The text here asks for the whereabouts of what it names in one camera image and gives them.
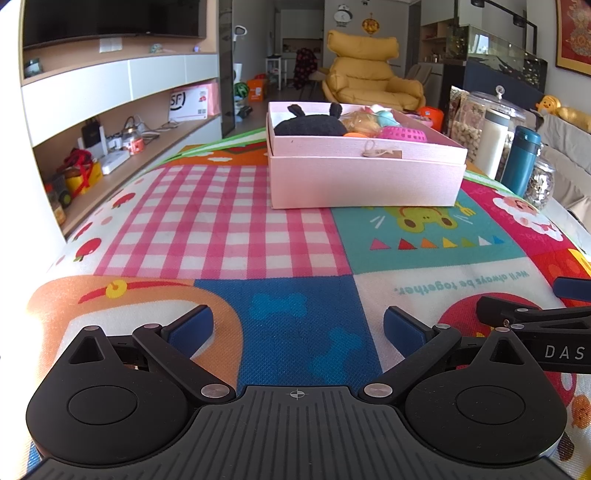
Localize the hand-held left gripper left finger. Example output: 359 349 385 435
69 305 237 404

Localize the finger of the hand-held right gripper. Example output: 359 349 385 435
554 277 591 301
476 295 591 328

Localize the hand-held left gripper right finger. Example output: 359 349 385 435
358 305 525 404

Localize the pink cardboard box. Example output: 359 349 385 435
266 102 469 210

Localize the magenta plastic basket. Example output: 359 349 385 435
379 126 427 144

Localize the toy bread bun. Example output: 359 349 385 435
344 111 380 136

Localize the pink teal donut toy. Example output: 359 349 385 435
369 105 402 128

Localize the small glass jar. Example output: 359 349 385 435
526 157 557 211

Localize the colourful printed blanket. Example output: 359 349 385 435
18 124 591 462

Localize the grey sofa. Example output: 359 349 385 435
538 111 591 223

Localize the teal thermos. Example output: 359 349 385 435
501 126 544 199

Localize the white jar grey lid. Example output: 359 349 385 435
475 108 513 181

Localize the white router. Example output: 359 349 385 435
99 150 131 175

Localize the yellow plush duck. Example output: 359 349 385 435
536 95 591 126

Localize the clear snack bag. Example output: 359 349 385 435
447 85 485 163

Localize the red yellow toy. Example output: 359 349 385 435
64 148 103 189

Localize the toy truck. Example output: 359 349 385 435
45 173 74 206

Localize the glass jar orange label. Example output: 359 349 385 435
121 128 147 156

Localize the large glass jar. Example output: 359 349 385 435
459 85 527 182

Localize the orange pumpkin bucket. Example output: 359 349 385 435
418 106 445 130

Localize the black router box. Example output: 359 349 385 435
82 117 103 158

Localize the white printed parcel box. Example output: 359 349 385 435
167 88 210 122

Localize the black plush toy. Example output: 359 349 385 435
274 103 346 138

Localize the pink box on shelf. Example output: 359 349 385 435
194 84 219 116

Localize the yellow armchair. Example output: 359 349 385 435
322 30 427 112

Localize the black fish tank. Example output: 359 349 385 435
445 0 548 94

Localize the grey chair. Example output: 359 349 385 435
406 62 444 84

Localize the large red framed painting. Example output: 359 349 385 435
555 0 591 77

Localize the white stool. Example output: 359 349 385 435
265 55 284 91

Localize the wooden kitchen shelf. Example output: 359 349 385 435
420 21 451 66

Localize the dark dotted blanket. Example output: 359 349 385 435
293 47 320 91

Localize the black television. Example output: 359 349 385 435
22 0 207 49

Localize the power strip with cables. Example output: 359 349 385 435
104 115 178 149

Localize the white wooden wall cabinet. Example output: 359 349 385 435
18 0 222 241

